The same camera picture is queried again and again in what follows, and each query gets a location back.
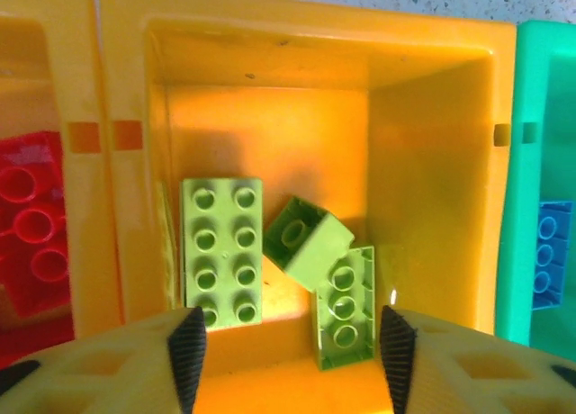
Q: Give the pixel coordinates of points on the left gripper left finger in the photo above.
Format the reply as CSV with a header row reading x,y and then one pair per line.
x,y
90,378

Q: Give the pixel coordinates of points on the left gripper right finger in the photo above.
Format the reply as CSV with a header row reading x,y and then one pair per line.
x,y
486,378

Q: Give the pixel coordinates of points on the green two-by-four lego brick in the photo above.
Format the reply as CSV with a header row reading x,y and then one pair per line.
x,y
344,306
225,252

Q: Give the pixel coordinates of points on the red two-by-four lego brick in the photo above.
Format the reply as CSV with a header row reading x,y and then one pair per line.
x,y
36,225

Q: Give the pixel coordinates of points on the blue two-by-four lego brick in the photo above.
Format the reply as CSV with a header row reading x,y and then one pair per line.
x,y
546,252

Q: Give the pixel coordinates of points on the green plastic bin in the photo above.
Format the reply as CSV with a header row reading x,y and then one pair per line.
x,y
526,207

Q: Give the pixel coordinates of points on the green two-by-two lego brick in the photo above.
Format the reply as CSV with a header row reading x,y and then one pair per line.
x,y
315,252

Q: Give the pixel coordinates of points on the yellow plastic bin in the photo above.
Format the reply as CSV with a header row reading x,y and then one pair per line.
x,y
405,162
81,72

